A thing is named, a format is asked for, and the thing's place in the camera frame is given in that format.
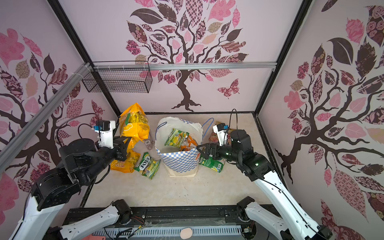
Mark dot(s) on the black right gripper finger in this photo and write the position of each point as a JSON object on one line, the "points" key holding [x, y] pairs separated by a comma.
{"points": [[204, 157], [203, 147]]}

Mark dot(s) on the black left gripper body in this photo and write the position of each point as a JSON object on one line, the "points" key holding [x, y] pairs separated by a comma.
{"points": [[119, 148]]}

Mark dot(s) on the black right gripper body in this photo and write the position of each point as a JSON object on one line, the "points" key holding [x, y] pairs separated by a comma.
{"points": [[214, 151]]}

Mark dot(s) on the green Fox's candy bag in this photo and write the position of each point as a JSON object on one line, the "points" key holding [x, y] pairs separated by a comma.
{"points": [[216, 165]]}

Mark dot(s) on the yellow mango snack bag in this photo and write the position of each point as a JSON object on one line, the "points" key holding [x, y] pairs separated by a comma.
{"points": [[128, 165]]}

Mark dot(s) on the blue checkered paper bag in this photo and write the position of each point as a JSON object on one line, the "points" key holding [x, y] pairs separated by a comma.
{"points": [[179, 164]]}

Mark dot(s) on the colourful spring tea candy bag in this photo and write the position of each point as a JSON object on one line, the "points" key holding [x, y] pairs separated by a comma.
{"points": [[176, 138]]}

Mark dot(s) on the small green Fox's packet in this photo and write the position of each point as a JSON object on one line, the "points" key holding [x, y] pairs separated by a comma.
{"points": [[148, 166]]}

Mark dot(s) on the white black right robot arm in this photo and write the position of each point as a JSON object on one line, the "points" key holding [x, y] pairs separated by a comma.
{"points": [[292, 222]]}

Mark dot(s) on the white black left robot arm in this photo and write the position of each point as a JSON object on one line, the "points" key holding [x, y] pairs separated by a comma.
{"points": [[81, 163]]}

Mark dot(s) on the orange snack packet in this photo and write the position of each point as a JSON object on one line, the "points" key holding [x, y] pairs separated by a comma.
{"points": [[188, 144]]}

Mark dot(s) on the round beige sticker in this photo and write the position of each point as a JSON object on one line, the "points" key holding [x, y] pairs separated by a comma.
{"points": [[186, 233]]}

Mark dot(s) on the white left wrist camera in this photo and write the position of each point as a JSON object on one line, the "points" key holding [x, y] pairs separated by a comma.
{"points": [[105, 129]]}

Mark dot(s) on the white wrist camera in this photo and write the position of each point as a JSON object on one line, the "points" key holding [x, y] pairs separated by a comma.
{"points": [[221, 130], [105, 129]]}

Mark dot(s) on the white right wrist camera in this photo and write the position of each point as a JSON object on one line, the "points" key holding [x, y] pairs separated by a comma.
{"points": [[221, 130]]}

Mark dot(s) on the metal scissors pink handle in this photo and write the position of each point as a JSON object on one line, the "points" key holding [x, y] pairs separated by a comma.
{"points": [[149, 144]]}

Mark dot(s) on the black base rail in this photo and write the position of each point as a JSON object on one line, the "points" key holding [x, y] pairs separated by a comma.
{"points": [[191, 216]]}

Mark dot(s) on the black wire basket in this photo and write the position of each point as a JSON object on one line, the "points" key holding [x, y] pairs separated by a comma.
{"points": [[119, 77]]}

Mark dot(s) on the slotted white cable duct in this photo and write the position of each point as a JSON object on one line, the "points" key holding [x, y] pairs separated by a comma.
{"points": [[160, 232]]}

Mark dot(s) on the aluminium rail back wall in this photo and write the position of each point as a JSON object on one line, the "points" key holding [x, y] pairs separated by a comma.
{"points": [[199, 66]]}

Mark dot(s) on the aluminium rail wall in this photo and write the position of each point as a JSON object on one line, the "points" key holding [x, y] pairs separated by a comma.
{"points": [[199, 66], [12, 149]]}

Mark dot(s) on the aluminium rail left wall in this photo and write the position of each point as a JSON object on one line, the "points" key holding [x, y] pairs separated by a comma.
{"points": [[12, 149]]}

